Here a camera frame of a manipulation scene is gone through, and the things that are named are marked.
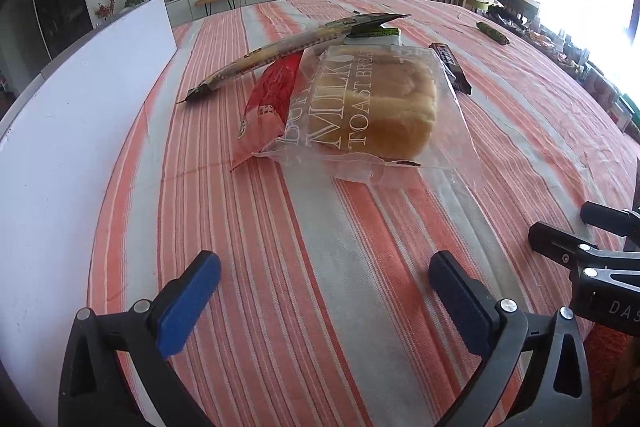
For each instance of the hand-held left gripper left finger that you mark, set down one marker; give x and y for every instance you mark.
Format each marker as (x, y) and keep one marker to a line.
(190, 302)

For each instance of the clear bag of toast bread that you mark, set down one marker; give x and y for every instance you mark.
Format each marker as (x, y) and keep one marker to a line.
(380, 107)

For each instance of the dark chocolate bar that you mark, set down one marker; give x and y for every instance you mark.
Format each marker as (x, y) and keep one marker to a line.
(450, 67)

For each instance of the red snack packet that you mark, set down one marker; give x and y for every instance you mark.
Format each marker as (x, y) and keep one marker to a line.
(270, 97)

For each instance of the red flower plant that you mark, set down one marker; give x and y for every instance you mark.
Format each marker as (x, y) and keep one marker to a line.
(105, 9)

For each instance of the long black clear gummy packet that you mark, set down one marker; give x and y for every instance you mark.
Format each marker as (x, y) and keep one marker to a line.
(280, 49)

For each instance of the green sausage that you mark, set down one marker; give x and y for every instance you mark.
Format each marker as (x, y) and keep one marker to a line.
(492, 33)

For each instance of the orange striped tablecloth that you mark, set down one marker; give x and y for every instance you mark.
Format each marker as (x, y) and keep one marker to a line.
(350, 232)

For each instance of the green white snack packet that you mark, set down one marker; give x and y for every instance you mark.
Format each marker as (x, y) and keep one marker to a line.
(375, 38)

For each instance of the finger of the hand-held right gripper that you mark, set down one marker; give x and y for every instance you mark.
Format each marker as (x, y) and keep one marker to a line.
(610, 219)
(560, 242)

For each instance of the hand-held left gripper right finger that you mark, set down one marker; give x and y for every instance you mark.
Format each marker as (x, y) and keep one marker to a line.
(460, 307)

